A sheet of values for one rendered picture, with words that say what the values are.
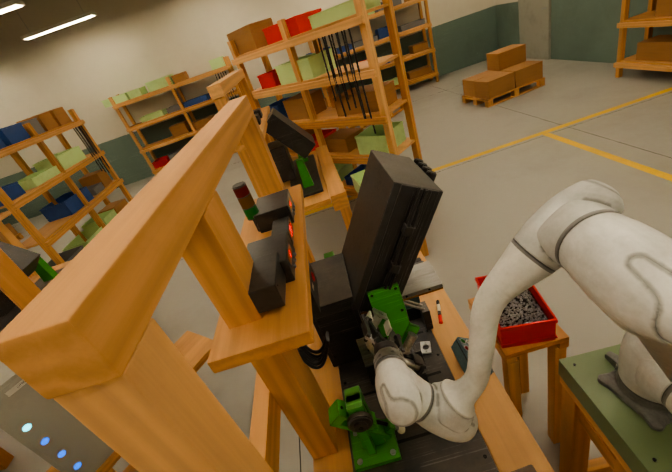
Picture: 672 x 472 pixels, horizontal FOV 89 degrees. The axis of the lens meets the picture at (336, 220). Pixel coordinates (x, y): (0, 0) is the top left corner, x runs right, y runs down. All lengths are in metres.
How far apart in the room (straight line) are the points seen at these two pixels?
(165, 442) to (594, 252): 0.67
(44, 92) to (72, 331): 11.26
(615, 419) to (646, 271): 0.80
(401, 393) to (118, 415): 0.60
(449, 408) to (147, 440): 0.69
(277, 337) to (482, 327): 0.46
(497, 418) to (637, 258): 0.85
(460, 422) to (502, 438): 0.33
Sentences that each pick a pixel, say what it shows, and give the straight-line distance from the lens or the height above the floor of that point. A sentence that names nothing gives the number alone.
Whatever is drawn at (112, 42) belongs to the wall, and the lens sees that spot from 10.73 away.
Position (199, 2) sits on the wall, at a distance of 10.15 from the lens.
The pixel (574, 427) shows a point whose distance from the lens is 1.68.
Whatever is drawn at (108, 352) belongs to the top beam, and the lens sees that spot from 0.46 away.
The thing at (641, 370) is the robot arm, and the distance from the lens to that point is 1.28.
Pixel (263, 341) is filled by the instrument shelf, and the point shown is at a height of 1.54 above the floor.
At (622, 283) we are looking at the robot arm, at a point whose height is 1.67.
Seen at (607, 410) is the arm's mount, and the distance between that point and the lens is 1.39.
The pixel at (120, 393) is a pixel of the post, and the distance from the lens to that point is 0.50.
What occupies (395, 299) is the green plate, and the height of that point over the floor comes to 1.22.
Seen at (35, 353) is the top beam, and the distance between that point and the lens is 0.48.
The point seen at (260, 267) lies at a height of 1.63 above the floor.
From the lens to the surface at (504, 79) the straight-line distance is 7.29.
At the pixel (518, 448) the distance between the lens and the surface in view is 1.33.
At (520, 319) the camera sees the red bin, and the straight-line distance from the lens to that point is 1.65.
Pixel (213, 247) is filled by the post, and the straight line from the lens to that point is 0.80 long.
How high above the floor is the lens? 2.10
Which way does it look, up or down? 28 degrees down
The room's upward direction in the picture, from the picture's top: 19 degrees counter-clockwise
